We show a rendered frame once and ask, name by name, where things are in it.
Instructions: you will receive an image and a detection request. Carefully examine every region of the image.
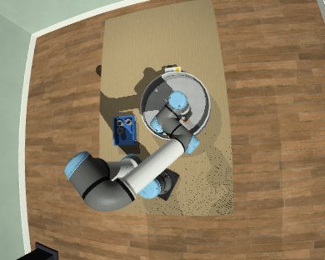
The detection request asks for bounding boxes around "blue crate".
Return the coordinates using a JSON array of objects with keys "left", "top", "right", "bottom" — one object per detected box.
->
[{"left": 113, "top": 115, "right": 138, "bottom": 146}]

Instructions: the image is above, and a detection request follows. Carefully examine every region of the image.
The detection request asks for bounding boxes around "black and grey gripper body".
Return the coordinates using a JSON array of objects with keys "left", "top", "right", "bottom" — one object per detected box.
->
[{"left": 176, "top": 106, "right": 192, "bottom": 121}]

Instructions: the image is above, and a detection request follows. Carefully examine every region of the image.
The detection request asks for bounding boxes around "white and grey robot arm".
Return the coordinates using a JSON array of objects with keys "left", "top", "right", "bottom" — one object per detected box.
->
[{"left": 64, "top": 91, "right": 199, "bottom": 212}]

